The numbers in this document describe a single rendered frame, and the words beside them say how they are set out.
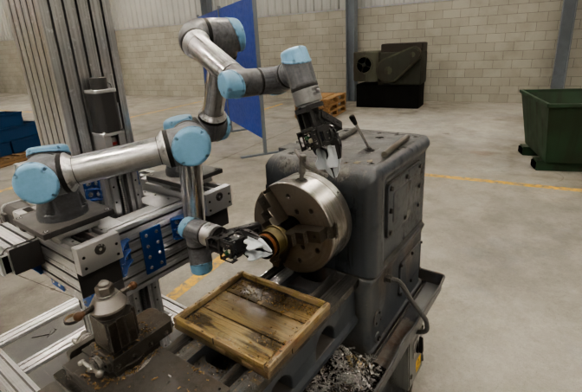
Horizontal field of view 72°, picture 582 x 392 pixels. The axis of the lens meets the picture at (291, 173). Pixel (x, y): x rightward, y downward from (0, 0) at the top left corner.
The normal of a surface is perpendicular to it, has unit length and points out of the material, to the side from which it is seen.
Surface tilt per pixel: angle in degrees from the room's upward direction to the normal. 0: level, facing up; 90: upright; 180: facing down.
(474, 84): 90
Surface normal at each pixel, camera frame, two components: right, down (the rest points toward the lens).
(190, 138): 0.43, 0.26
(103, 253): 0.80, 0.15
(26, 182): 0.18, 0.31
